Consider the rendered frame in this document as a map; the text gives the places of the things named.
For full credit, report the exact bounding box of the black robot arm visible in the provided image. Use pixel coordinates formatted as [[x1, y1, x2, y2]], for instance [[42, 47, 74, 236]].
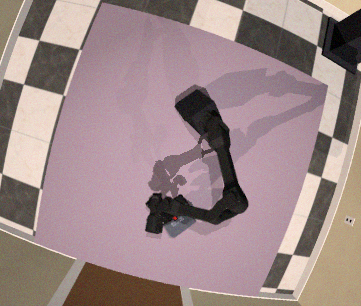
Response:
[[145, 111, 249, 234]]

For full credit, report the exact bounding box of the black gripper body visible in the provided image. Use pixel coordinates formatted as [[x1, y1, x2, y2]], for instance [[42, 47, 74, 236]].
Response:
[[174, 194, 189, 205]]

